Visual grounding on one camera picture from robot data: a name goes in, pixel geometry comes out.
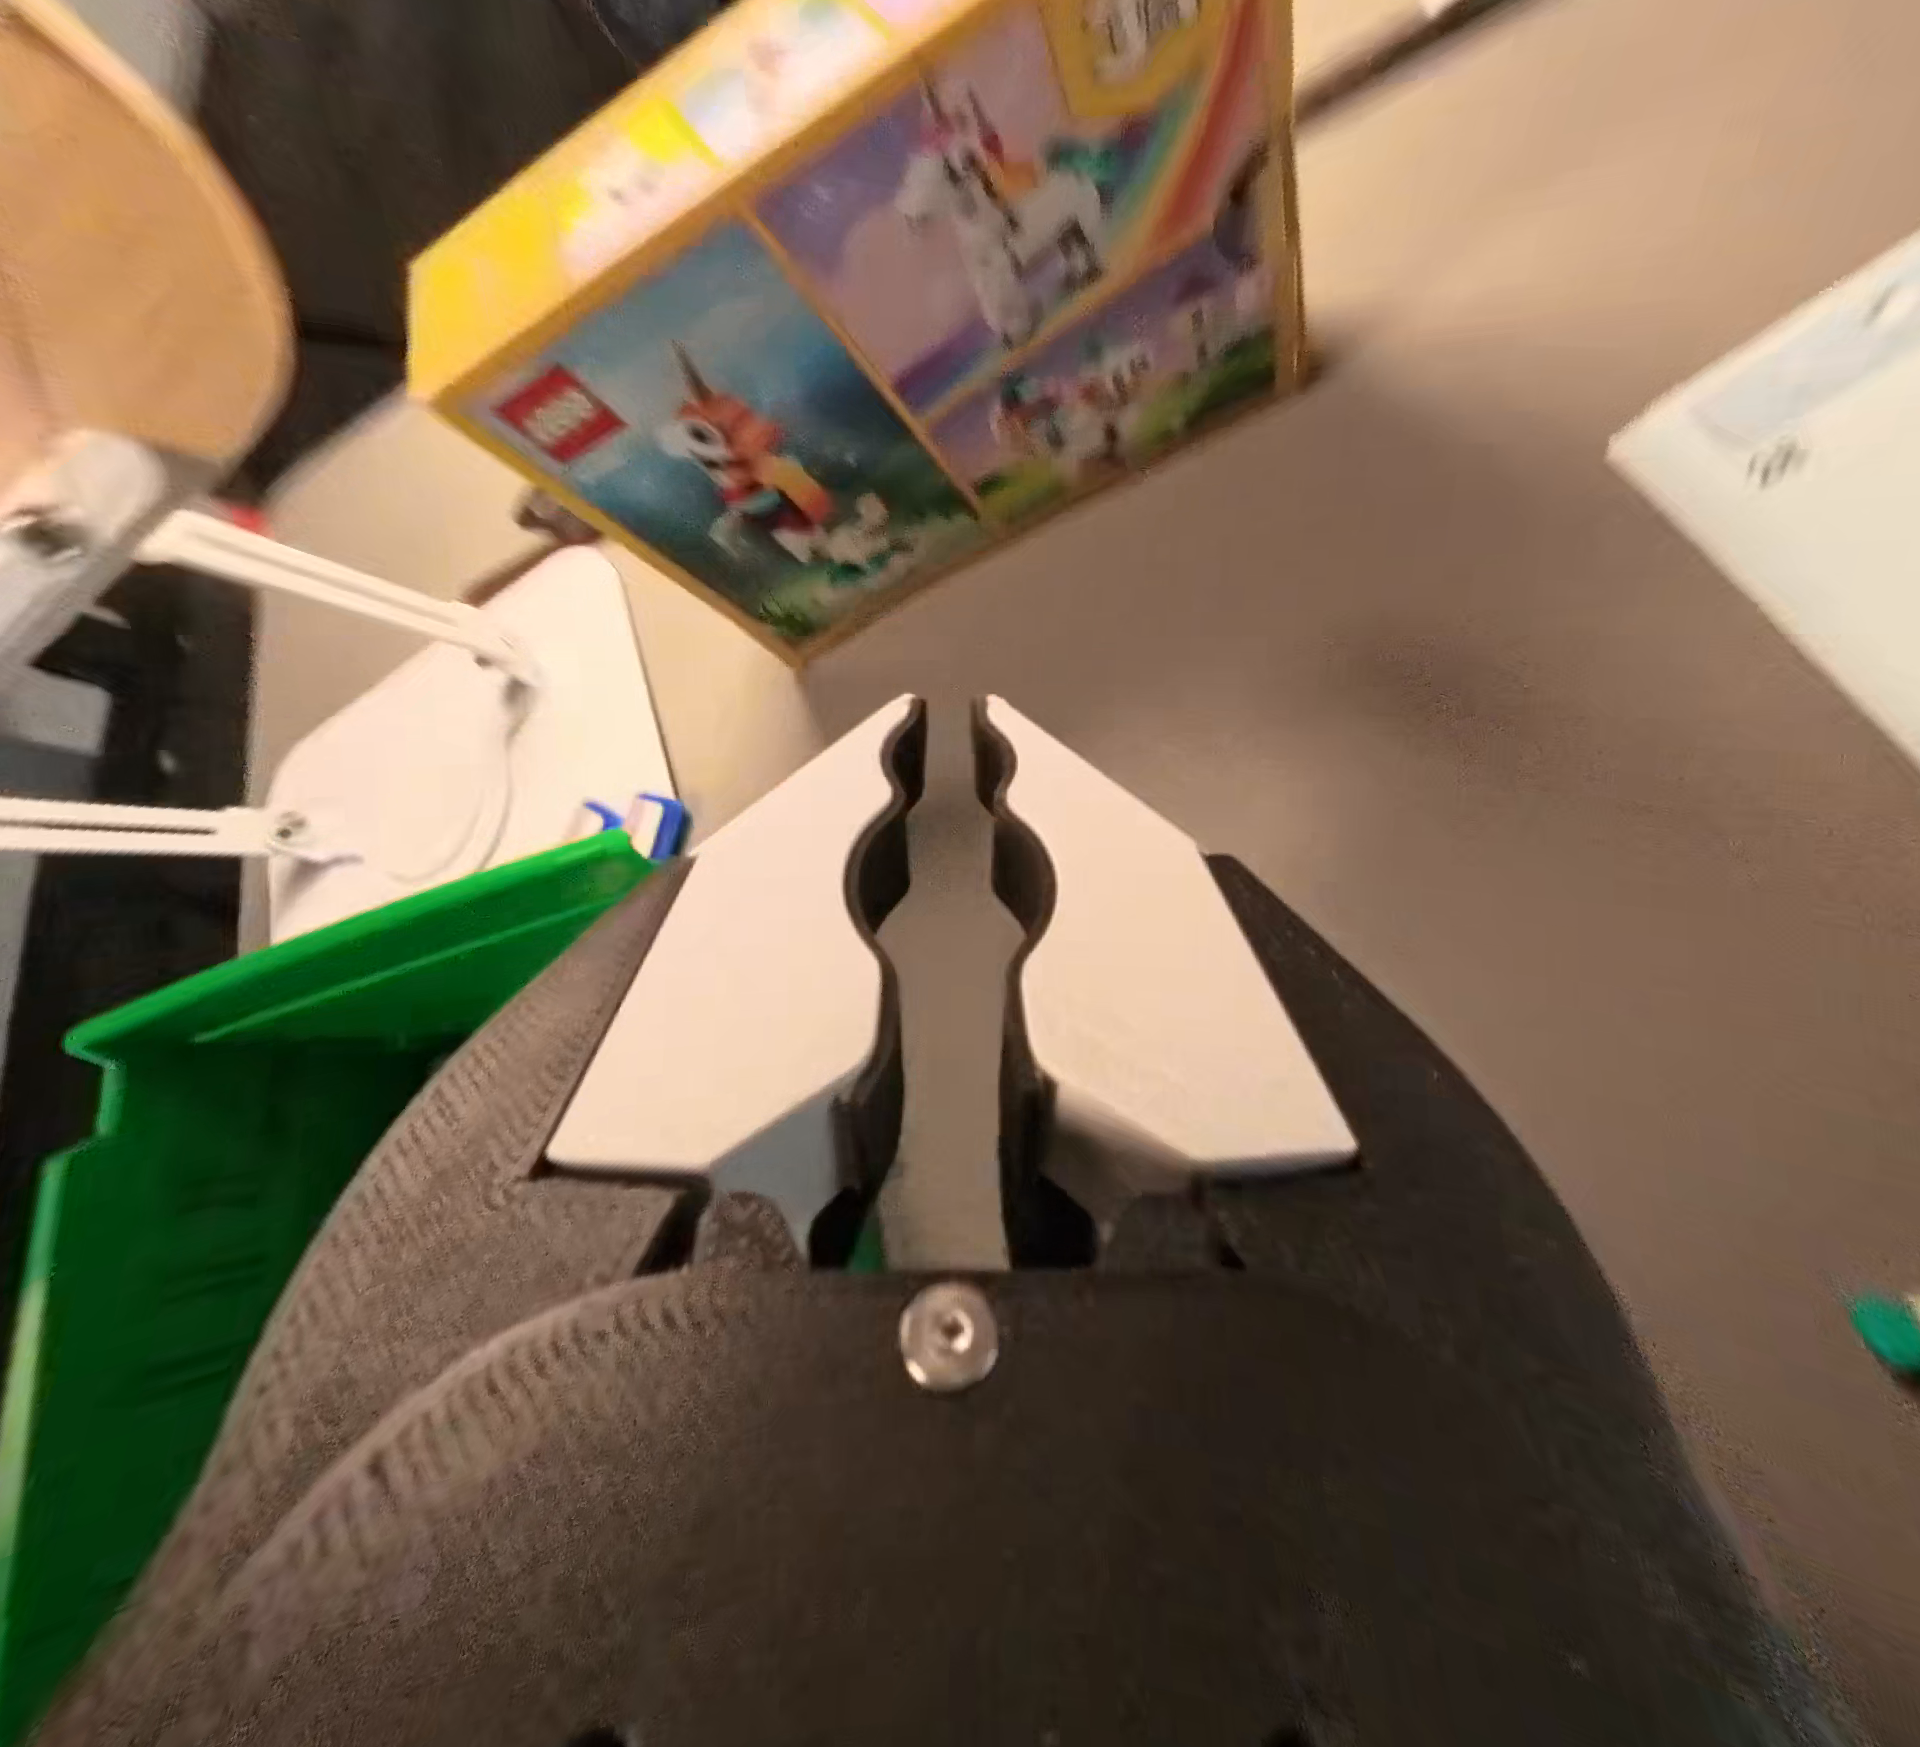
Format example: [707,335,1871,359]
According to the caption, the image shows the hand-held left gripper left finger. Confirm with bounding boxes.
[548,694,920,1270]

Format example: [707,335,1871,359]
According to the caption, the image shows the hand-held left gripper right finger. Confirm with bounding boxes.
[972,694,1358,1254]

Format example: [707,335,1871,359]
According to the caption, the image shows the yellow lego box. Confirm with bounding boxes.
[409,0,1305,667]

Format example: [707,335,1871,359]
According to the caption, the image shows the blue white small packet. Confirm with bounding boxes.
[586,795,692,864]

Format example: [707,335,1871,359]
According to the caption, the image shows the green plastic bin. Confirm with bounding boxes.
[0,830,675,1747]

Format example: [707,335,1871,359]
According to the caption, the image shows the pale blue instruction booklet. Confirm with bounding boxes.
[1607,232,1920,775]

